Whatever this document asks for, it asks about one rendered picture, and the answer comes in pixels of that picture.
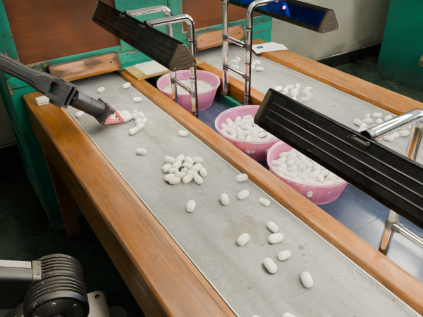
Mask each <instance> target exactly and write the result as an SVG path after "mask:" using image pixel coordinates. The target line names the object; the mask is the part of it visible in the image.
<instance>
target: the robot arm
mask: <svg viewBox="0 0 423 317"><path fill-rule="evenodd" d="M0 70H1V71H3V72H5V73H7V74H9V75H12V76H13V77H15V78H17V79H19V80H21V81H23V82H25V83H27V84H28V85H30V86H32V87H33V88H34V89H35V90H36V91H38V92H40V93H42V94H44V96H45V97H48V98H49V101H48V102H49V103H51V104H53V105H55V106H57V107H59V108H61V107H64V108H66V109H67V107H68V105H69V106H72V107H73V108H76V109H78V110H80V111H83V112H85V113H87V114H89V115H91V116H93V117H94V118H95V119H96V120H97V121H98V122H99V123H100V124H102V125H106V124H112V123H122V122H123V118H122V117H121V116H120V115H119V114H118V112H117V111H116V109H115V108H114V107H113V106H112V105H111V104H110V103H106V102H104V101H103V100H102V99H101V98H98V100H97V99H94V98H92V97H90V96H88V95H86V94H84V93H82V92H80V91H78V90H77V86H76V85H74V84H71V83H70V82H67V81H66V80H64V79H62V78H60V79H58V78H56V77H54V76H52V75H50V74H48V73H46V72H40V71H38V70H35V69H32V68H31V67H28V66H26V65H25V64H22V63H21V62H19V61H17V60H15V59H13V58H11V57H9V56H7V55H5V54H3V53H1V52H0ZM52 81H54V83H53V84H52V86H51V88H50V90H49V92H48V91H47V90H48V88H49V87H50V85H51V83H52ZM114 113H115V114H116V116H117V117H118V118H119V119H118V120H115V119H110V116H111V115H113V114H114Z"/></svg>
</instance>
